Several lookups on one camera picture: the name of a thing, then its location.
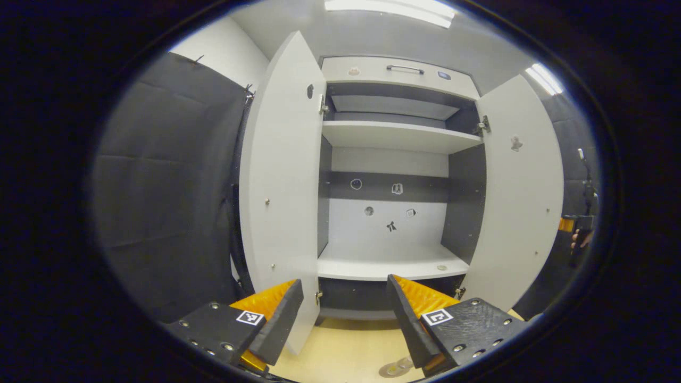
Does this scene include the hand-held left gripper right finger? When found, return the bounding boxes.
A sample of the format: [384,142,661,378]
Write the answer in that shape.
[386,273,531,378]

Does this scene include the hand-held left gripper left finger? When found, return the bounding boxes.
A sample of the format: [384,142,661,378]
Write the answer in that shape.
[162,278,305,374]

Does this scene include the clear glass bottle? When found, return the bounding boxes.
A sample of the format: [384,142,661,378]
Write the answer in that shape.
[386,356,414,376]

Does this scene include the white cabinet door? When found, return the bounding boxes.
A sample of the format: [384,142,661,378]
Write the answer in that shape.
[239,30,328,356]
[460,74,564,312]

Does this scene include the round brown coaster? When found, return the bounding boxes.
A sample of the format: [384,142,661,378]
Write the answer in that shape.
[379,362,410,379]

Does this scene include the white cabinet shelf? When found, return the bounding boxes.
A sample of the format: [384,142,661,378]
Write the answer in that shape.
[318,242,470,281]
[322,121,482,155]

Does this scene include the white and grey cabinet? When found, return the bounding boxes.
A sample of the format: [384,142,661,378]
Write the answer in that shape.
[317,56,487,321]

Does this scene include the black stand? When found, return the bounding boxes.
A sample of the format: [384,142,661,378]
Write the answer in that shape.
[578,148,600,214]

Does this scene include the ceiling light panel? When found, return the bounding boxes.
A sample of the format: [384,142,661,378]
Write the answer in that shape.
[325,0,456,28]
[526,63,563,95]

